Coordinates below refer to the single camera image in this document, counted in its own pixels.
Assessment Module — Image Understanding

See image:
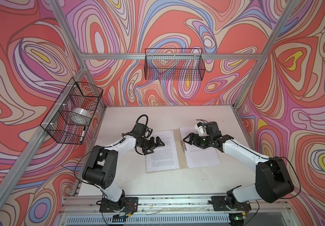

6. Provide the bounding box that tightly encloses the printed paper sheet back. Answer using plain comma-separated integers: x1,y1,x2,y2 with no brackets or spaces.
185,143,221,168

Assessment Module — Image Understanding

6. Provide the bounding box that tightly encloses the black wire basket back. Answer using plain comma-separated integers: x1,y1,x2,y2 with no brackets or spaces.
144,48,206,81

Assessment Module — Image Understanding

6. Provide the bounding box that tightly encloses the metal folder fastener clip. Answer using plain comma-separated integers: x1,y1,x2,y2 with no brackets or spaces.
180,140,187,153

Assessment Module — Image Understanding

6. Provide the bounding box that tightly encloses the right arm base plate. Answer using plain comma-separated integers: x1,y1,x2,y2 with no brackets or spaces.
208,195,252,212

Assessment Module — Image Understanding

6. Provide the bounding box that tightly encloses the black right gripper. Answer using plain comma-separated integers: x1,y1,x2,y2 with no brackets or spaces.
183,133,213,149

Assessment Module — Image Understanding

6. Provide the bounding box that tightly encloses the aluminium frame post right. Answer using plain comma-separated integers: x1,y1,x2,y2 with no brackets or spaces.
232,0,300,111

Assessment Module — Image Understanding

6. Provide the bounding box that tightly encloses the printed paper sheet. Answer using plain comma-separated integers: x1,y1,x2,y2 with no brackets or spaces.
185,143,221,168
145,130,180,173

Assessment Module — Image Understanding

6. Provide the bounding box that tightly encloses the black wire basket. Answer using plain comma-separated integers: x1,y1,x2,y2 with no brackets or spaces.
41,78,103,145
144,48,206,81

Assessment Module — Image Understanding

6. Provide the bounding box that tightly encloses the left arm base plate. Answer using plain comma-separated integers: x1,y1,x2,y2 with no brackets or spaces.
96,197,138,213

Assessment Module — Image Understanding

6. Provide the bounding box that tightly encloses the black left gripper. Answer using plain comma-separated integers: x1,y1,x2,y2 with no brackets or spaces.
139,136,164,155

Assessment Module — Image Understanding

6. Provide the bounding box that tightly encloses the black wire basket left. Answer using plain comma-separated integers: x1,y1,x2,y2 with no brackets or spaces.
41,78,103,145

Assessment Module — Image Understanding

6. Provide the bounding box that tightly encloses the silver tape roll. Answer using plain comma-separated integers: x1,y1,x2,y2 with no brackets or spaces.
70,107,92,126

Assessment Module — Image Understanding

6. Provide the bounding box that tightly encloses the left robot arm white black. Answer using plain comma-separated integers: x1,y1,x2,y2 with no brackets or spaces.
81,135,165,202

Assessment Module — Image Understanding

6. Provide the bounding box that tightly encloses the aluminium front rail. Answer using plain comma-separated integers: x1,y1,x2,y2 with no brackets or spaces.
54,194,300,226

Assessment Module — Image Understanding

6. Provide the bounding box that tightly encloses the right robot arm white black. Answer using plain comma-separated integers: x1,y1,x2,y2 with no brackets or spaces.
183,133,294,209

